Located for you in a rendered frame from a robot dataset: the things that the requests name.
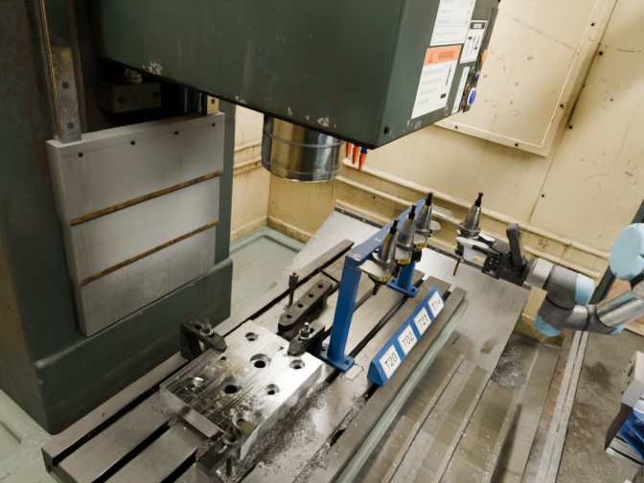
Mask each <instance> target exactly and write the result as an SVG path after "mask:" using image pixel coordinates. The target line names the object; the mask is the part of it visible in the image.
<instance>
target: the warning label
mask: <svg viewBox="0 0 644 483"><path fill-rule="evenodd" d="M460 49H461V45H459V46H450V47H441V48H432V49H427V51H426V55H425V63H424V67H423V71H422V75H421V79H420V83H419V88H418V92H417V96H416V101H415V104H414V108H413V113H412V117H411V119H413V118H415V117H418V116H421V115H423V114H426V113H428V112H430V111H433V110H435V109H438V108H441V107H443V106H446V102H447V98H448V95H449V89H450V85H451V82H452V78H453V74H454V70H455V66H456V63H457V59H458V56H459V52H460Z"/></svg>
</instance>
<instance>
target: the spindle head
mask: <svg viewBox="0 0 644 483"><path fill-rule="evenodd" d="M440 1H441V0H90V5H91V15H92V25H93V35H94V45H95V52H96V54H97V56H96V58H97V59H100V60H103V61H106V62H109V63H112V64H115V65H118V66H121V67H124V68H126V69H129V70H132V71H135V72H138V73H141V74H144V75H147V76H150V77H153V78H156V79H159V80H161V81H166V82H169V83H172V84H175V85H178V86H181V87H184V88H187V89H190V90H193V91H195V92H198V93H201V94H204V95H207V96H210V97H213V98H216V99H219V100H222V101H225V102H228V103H230V104H235V105H238V106H241V107H244V108H247V109H250V110H253V111H256V112H259V113H262V114H264V115H267V116H270V117H273V118H276V119H279V120H282V121H285V122H288V123H291V124H294V125H297V126H299V127H304V128H307V129H310V130H313V131H316V132H319V133H322V134H325V135H328V136H331V137H333V138H336V139H339V140H342V141H345V142H348V143H351V144H354V145H357V146H360V147H363V148H366V149H368V150H375V149H377V148H380V147H382V146H384V145H386V144H389V143H391V142H393V141H396V140H398V139H400V138H402V137H404V136H406V135H408V134H410V133H413V132H415V131H417V130H420V129H422V128H424V127H428V126H430V125H432V124H434V123H437V122H439V121H441V120H444V119H446V118H447V117H449V116H452V115H454V114H456V113H458V112H460V111H459V110H457V112H455V113H453V114H451V112H452V109H453V106H454V102H455V98H456V95H457V91H458V87H459V84H460V80H461V77H462V74H463V70H464V68H466V67H470V68H471V66H472V65H474V66H476V62H477V60H478V56H479V53H480V49H481V45H482V42H483V38H484V35H485V32H486V29H487V25H488V22H489V18H490V15H491V11H492V8H498V6H499V3H500V2H501V0H475V3H474V7H473V10H472V14H471V21H487V23H486V26H485V30H484V33H483V36H482V39H481V43H480V46H479V50H478V53H477V57H476V60H473V61H468V62H462V63H459V60H460V57H461V53H462V50H463V46H464V42H463V43H452V44H442V45H431V46H430V42H431V39H432V34H433V30H434V26H435V22H436V17H437V13H438V10H439V6H440ZM459 45H461V49H460V52H459V56H458V59H457V63H456V66H455V70H454V74H453V78H452V82H451V85H450V89H449V92H448V98H447V102H446V106H443V107H441V108H438V109H435V110H433V111H430V112H428V113H426V114H423V115H421V116H418V117H415V118H413V119H411V117H412V113H413V108H414V104H415V101H416V96H417V92H418V88H419V83H420V79H421V75H422V71H423V67H424V63H425V59H426V51H427V49H432V48H441V47H450V46H459Z"/></svg>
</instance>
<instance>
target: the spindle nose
mask: <svg viewBox="0 0 644 483"><path fill-rule="evenodd" d="M346 143H347V142H345V141H342V140H339V139H336V138H333V137H331V136H328V135H325V134H322V133H319V132H316V131H313V130H310V129H307V128H304V127H301V126H297V125H294V124H291V123H288V122H285V121H282V120H279V119H276V118H273V117H270V116H267V115H264V120H263V133H262V145H261V157H262V160H261V163H262V165H263V167H264V168H265V169H266V170H267V171H268V172H270V173H272V174H274V175H276V176H279V177H282V178H284V179H288V180H292V181H298V182H324V181H328V180H331V179H334V178H335V177H337V176H338V175H339V174H340V171H341V167H342V165H343V160H344V154H345V149H346Z"/></svg>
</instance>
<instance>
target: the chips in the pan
mask: <svg viewBox="0 0 644 483"><path fill-rule="evenodd" d="M522 345H523V344H521V343H517V342H512V341H509V342H508V344H507V346H506V347H505V349H504V351H503V353H502V357H504V358H505V359H506V360H508V359H515V360H518V358H520V359H521V358H522V352H521V351H520V350H521V349H520V346H522ZM522 347H523V346H522ZM506 360H505V361H506ZM498 367H500V369H499V368H495V371H494V372H493V375H492V376H493V377H491V378H492V380H493V381H494V382H496V383H498V384H500V385H502V386H504V387H506V388H508V389H510V390H515V392H517V391H518V390H520V389H525V387H526V386H527V385H525V383H526V382H527V381H528V380H527V379H526V377H525V373H524V372H523V370H522V369H521V368H522V366H521V364H520V363H514V362H511V361H508V362H505V363H503V365H500V364H499V365H498Z"/></svg>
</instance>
